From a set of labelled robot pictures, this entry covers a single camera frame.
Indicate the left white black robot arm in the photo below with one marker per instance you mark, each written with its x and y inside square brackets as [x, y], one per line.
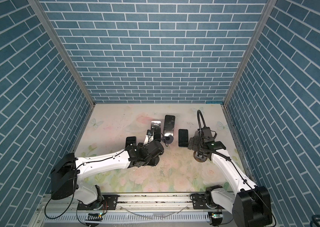
[67, 176]

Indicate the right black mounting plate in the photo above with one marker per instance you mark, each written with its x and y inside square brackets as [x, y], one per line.
[201, 201]

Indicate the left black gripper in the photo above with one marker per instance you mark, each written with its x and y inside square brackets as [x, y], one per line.
[141, 146]

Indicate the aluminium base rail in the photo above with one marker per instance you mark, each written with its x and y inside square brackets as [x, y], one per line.
[132, 203]

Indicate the middle black phone stand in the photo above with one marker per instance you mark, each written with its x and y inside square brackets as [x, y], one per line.
[153, 161]

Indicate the black mounting plate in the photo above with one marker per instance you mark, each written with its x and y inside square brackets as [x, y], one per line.
[201, 201]
[104, 203]

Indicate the black phone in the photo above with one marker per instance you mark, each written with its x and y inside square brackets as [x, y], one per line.
[183, 138]
[130, 141]
[169, 125]

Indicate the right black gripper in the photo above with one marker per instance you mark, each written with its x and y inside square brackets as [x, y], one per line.
[194, 146]

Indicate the purple-edged back left phone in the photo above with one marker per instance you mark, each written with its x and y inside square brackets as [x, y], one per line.
[155, 131]

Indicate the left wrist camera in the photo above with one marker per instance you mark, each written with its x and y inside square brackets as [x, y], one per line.
[149, 137]

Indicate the white vented cable duct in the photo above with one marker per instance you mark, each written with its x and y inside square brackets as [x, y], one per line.
[126, 217]

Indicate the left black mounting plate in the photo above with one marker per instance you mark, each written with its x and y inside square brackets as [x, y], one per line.
[104, 203]

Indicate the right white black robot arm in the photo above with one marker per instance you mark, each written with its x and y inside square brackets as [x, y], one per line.
[248, 203]

